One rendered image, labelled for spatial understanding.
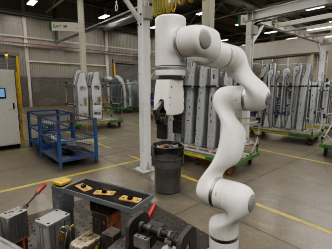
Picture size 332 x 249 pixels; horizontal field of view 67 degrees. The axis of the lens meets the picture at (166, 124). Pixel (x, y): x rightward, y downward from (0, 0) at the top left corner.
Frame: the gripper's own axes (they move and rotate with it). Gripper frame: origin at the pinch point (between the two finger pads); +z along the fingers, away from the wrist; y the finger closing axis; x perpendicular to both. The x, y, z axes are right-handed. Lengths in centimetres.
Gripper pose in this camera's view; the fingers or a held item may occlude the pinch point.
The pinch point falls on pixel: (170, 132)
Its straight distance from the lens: 71.5
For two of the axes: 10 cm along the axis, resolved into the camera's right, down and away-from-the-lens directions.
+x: 8.7, 0.7, -4.9
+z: 0.0, 9.9, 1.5
